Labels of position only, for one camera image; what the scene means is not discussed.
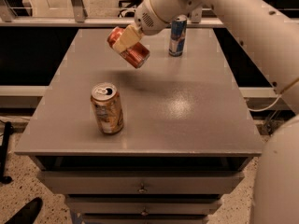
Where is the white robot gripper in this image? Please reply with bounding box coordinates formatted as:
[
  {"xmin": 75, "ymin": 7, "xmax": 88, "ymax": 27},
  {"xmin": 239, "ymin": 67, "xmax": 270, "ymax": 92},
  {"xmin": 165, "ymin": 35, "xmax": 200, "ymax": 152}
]
[{"xmin": 111, "ymin": 0, "xmax": 201, "ymax": 53}]

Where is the red coke can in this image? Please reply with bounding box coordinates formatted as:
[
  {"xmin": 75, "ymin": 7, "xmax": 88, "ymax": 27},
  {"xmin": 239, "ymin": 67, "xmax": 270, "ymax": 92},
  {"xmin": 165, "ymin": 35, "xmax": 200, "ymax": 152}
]
[{"xmin": 107, "ymin": 27, "xmax": 150, "ymax": 68}]

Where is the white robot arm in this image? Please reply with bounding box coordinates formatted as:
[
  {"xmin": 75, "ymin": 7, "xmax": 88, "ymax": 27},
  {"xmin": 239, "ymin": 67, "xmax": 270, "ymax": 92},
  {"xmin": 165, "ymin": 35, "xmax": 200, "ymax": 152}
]
[{"xmin": 112, "ymin": 0, "xmax": 299, "ymax": 224}]

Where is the blue red bull can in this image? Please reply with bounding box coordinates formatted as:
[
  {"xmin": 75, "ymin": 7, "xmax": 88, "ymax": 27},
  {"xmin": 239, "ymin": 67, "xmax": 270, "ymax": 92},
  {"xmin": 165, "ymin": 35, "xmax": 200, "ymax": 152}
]
[{"xmin": 168, "ymin": 15, "xmax": 187, "ymax": 57}]

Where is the orange-brown soda can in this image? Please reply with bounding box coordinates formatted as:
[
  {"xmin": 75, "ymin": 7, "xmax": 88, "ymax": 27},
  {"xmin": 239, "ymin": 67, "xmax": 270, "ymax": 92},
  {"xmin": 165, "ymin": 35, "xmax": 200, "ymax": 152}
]
[{"xmin": 91, "ymin": 82, "xmax": 124, "ymax": 134}]

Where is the black office chair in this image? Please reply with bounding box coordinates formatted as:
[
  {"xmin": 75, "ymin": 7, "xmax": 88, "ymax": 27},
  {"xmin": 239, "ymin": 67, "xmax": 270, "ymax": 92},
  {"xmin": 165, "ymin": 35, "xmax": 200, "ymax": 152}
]
[{"xmin": 118, "ymin": 0, "xmax": 143, "ymax": 18}]

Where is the grey drawer cabinet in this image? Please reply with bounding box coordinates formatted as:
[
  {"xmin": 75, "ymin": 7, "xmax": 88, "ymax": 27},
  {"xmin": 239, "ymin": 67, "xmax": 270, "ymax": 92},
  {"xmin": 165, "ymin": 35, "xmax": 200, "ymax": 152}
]
[{"xmin": 16, "ymin": 29, "xmax": 263, "ymax": 224}]

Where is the black stand on floor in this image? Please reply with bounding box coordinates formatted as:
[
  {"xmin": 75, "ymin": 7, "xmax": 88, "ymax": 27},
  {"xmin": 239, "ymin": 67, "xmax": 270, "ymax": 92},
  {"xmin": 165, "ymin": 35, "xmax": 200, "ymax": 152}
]
[{"xmin": 0, "ymin": 121, "xmax": 13, "ymax": 184}]

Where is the top drawer with knob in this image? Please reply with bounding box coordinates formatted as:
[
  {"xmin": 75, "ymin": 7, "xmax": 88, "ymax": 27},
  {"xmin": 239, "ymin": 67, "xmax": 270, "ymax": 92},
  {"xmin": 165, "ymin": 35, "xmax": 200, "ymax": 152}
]
[{"xmin": 38, "ymin": 171, "xmax": 244, "ymax": 195}]

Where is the drawer with knob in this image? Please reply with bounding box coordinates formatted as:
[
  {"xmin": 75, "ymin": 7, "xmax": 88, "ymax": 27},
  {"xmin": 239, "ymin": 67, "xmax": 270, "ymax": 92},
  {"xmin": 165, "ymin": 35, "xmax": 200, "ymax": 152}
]
[
  {"xmin": 38, "ymin": 171, "xmax": 244, "ymax": 195},
  {"xmin": 66, "ymin": 195, "xmax": 222, "ymax": 215}
]

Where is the middle drawer with knob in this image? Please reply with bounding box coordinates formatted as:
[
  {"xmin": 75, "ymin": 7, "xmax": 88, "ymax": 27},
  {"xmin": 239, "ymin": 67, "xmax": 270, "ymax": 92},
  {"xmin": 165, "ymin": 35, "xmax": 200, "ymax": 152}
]
[{"xmin": 66, "ymin": 195, "xmax": 222, "ymax": 215}]

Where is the metal railing frame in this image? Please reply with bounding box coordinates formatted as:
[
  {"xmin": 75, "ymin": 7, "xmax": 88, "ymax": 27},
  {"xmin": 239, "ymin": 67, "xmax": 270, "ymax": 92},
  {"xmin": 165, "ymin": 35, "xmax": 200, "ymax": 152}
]
[{"xmin": 0, "ymin": 0, "xmax": 299, "ymax": 29}]

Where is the white cable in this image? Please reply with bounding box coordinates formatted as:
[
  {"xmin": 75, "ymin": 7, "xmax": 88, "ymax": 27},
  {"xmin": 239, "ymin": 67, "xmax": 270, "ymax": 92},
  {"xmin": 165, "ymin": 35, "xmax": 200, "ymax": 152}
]
[{"xmin": 247, "ymin": 93, "xmax": 283, "ymax": 113}]

